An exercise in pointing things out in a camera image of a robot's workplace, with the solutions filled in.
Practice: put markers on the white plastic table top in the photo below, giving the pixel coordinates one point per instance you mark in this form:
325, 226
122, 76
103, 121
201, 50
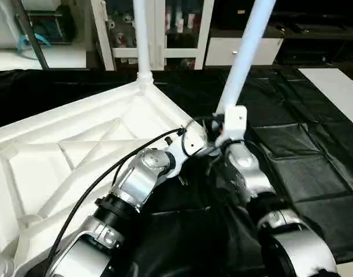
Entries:
60, 150

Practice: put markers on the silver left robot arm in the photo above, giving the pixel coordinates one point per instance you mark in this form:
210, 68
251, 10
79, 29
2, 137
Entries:
130, 184

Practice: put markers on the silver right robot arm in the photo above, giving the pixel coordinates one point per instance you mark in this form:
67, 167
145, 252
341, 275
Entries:
257, 190

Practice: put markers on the black table mat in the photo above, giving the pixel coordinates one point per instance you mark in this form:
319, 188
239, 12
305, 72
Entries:
303, 173

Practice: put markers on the white drawer unit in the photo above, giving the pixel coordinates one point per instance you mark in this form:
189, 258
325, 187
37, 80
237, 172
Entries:
263, 51

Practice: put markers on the white flat board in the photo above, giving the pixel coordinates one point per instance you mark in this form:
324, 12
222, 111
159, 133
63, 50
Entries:
335, 95

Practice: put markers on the white glass door cabinet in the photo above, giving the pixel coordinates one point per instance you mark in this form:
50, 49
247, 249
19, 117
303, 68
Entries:
159, 29

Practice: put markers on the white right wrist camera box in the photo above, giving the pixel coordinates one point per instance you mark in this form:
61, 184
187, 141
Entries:
235, 121

